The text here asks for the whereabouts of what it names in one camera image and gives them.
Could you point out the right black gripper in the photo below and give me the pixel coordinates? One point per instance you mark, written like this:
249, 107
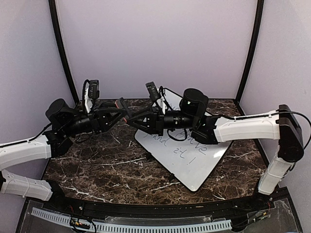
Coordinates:
154, 121

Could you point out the grey slotted cable duct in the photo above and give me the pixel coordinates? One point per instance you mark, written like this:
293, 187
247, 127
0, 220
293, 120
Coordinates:
133, 225

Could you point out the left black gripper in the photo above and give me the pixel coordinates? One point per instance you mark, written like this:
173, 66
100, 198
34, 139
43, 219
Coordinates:
102, 120

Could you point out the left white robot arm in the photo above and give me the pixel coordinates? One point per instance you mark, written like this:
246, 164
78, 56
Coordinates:
65, 122

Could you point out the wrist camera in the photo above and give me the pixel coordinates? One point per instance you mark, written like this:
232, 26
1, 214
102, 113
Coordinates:
156, 97
90, 94

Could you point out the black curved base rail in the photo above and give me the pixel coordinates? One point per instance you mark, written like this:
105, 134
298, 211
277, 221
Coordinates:
99, 210

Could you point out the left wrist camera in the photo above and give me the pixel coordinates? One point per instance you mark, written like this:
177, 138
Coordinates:
90, 94

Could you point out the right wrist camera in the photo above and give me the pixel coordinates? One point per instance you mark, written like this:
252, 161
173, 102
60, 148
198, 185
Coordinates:
156, 97

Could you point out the black frame post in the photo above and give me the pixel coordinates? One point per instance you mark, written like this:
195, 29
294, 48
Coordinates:
61, 50
251, 50

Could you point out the red whiteboard eraser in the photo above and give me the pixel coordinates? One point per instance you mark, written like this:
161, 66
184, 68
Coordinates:
121, 104

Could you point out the left black frame post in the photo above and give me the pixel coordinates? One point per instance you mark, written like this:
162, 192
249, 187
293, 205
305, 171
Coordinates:
61, 50

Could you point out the white whiteboard black frame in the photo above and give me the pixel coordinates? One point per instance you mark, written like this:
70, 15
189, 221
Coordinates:
188, 160

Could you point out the right black frame post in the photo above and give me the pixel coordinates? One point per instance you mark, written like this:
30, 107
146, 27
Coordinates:
251, 50

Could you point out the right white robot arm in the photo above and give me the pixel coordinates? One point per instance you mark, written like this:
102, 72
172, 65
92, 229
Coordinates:
188, 112

